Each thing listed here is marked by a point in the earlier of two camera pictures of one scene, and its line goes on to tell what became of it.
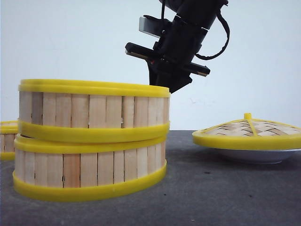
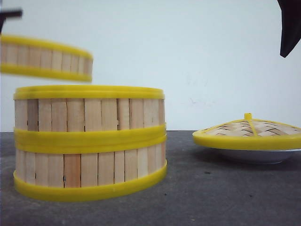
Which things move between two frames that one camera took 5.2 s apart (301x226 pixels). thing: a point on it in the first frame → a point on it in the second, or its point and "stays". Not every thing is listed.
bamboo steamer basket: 62,171 stays
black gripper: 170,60 → 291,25
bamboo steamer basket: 8,130 → 25,56
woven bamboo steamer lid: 249,134 stays
